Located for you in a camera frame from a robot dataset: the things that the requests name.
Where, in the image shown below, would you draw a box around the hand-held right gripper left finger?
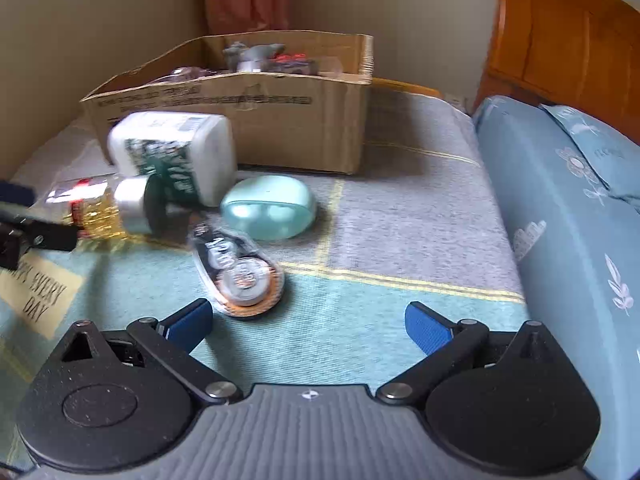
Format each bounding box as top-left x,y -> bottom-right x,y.
47,298 -> 243,408

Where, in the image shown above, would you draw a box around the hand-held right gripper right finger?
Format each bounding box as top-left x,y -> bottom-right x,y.
376,302 -> 573,405

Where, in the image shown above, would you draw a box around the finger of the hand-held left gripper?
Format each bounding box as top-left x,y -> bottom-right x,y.
0,182 -> 38,207
0,202 -> 78,270

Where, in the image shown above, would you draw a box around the clear yellow capsule bottle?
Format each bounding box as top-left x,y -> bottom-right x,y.
37,174 -> 157,240

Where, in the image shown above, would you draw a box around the clear correction tape dispenser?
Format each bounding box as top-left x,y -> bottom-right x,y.
191,222 -> 286,318

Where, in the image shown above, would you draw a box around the white bottle green label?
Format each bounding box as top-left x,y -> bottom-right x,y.
107,111 -> 238,209

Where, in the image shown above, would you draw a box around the pink pig toy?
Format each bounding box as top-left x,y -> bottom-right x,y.
170,66 -> 221,81

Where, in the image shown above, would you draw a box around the cardboard box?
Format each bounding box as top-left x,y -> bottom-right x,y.
80,34 -> 375,176

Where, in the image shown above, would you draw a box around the grey elephant toy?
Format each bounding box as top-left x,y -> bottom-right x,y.
222,42 -> 283,73

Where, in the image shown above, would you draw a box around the clear jar silver lid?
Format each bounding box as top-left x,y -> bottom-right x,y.
320,57 -> 352,79

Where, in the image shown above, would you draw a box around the black cube toy red wheels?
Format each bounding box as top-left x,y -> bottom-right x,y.
272,52 -> 321,76

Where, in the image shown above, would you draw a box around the checked grey green blanket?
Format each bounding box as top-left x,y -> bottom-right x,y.
0,90 -> 526,480

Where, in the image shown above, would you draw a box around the teal earbud case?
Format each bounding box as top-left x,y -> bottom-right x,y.
220,175 -> 318,241

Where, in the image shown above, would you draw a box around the blue floral bed sheet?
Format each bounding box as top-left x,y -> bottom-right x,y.
472,95 -> 640,480

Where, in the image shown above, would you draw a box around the wooden bedside table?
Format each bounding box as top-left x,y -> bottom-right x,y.
372,77 -> 442,99

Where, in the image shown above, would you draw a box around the blue floral pillow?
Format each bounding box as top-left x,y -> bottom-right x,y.
542,104 -> 640,196

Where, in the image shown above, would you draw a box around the wooden bed headboard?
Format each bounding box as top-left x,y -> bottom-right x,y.
477,0 -> 640,146

